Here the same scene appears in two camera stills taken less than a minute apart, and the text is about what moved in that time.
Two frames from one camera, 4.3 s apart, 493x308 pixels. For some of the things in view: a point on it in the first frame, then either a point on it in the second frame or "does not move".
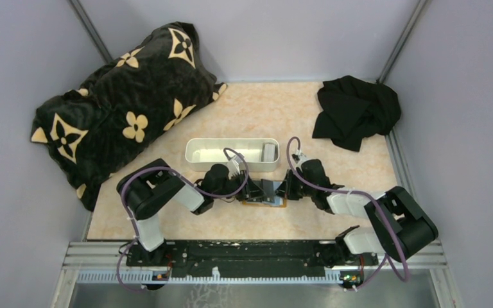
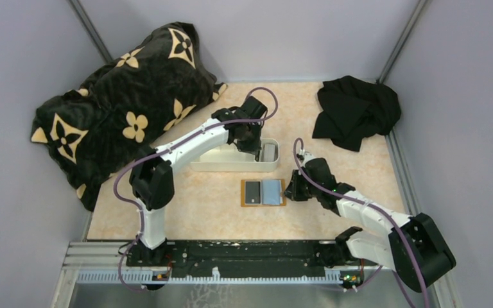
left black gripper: (251, 188) to (251, 142)
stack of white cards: (269, 153) does not move
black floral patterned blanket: (126, 109) does not move
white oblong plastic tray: (262, 154) does not move
